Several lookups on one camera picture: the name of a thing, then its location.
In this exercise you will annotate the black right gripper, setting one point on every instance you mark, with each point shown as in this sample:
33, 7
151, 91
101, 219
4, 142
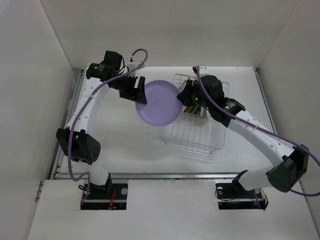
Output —
184, 96

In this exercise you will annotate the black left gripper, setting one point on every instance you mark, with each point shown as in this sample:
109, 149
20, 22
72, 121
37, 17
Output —
137, 95

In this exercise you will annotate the lilac plastic plate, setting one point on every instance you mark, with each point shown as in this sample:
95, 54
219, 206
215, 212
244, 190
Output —
162, 107

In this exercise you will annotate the white plate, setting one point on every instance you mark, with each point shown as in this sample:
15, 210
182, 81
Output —
203, 113

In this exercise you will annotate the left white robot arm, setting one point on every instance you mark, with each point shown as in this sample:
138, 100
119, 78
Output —
76, 138

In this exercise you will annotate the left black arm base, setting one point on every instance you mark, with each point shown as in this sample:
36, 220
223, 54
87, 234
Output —
112, 199

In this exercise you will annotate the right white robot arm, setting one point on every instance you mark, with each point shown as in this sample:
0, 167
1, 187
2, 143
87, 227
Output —
288, 162

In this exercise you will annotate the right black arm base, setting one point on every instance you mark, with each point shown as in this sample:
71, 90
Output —
234, 197

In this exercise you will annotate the beige deep plate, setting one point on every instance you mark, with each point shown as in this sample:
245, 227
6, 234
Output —
186, 84

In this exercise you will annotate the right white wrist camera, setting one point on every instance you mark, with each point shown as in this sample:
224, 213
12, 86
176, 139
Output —
200, 70

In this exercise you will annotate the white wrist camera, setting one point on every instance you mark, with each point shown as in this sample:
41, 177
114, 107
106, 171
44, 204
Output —
133, 66
200, 70

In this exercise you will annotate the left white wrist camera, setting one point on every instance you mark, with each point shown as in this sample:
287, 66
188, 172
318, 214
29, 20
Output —
133, 66

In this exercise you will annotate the white wire dish rack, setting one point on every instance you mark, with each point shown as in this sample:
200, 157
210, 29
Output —
195, 133

